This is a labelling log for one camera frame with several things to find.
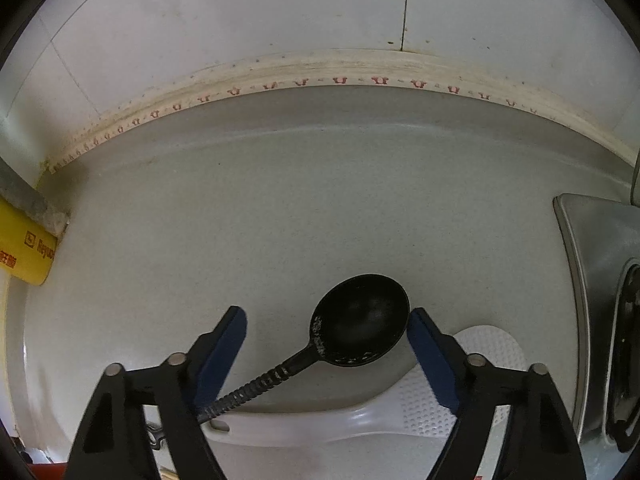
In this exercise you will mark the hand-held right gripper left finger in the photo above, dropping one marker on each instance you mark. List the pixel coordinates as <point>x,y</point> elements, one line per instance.
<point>220,355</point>

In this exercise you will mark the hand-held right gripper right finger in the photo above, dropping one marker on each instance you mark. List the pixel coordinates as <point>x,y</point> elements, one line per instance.
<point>432,360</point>

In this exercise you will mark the white dimpled rice paddle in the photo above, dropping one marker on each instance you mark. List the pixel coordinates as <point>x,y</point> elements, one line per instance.
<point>350,425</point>

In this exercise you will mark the red metal canister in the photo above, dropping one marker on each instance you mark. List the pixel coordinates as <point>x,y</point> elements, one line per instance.
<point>45,472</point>

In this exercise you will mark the steel gas stove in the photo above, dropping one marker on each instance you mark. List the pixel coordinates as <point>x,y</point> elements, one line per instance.
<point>595,260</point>

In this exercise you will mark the yellow cling wrap roll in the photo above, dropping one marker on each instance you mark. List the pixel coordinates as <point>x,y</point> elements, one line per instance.
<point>25,250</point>

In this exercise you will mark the white patterned sealing strip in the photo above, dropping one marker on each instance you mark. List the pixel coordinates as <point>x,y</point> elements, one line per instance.
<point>320,67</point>

